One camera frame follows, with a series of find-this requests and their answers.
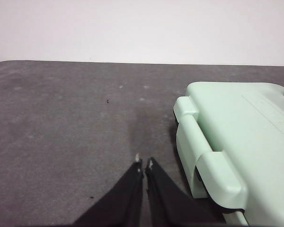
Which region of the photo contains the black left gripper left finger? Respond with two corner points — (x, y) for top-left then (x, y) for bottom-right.
(73, 153), (147, 227)

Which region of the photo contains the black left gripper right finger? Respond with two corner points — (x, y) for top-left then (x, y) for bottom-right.
(144, 157), (225, 227)

